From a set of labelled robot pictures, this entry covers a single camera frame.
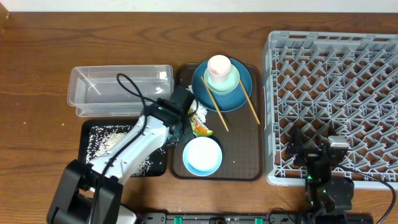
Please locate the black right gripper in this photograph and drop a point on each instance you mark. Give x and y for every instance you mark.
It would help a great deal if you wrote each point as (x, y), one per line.
(296, 145)

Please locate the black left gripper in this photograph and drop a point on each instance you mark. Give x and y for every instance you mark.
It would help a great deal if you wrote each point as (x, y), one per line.
(179, 142)

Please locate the white tissue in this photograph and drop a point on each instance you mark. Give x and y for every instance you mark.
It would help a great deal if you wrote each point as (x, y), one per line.
(199, 110)

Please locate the yellow green snack wrapper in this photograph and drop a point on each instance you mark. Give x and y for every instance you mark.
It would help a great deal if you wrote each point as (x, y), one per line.
(199, 129)

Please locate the wooden chopstick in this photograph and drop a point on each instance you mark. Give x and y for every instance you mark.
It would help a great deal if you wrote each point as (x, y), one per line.
(215, 105)
(249, 102)

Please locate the light blue bowl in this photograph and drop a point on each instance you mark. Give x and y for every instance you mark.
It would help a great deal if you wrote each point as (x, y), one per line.
(202, 156)

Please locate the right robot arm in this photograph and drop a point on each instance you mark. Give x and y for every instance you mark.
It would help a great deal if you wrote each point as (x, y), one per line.
(329, 196)

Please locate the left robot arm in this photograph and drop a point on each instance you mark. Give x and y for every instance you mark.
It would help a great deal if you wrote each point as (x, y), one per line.
(91, 193)

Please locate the grey dishwasher rack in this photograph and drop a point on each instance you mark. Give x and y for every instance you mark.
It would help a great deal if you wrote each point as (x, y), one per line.
(347, 81)

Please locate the mint green bowl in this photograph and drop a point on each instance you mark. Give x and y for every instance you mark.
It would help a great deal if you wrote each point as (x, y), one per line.
(222, 84)

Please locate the pink cup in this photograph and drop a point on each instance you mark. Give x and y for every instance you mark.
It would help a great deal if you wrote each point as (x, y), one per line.
(219, 67)

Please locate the brown serving tray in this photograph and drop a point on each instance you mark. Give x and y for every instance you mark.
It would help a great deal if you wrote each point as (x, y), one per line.
(242, 146)

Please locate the spilled white rice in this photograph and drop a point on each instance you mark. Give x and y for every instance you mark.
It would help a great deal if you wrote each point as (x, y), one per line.
(102, 138)

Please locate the clear plastic bin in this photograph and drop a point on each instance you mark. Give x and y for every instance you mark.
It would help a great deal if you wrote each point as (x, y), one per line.
(105, 91)

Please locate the black tray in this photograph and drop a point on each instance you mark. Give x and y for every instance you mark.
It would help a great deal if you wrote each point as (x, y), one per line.
(100, 122)

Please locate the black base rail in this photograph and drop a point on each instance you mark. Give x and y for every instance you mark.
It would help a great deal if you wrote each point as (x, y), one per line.
(271, 218)

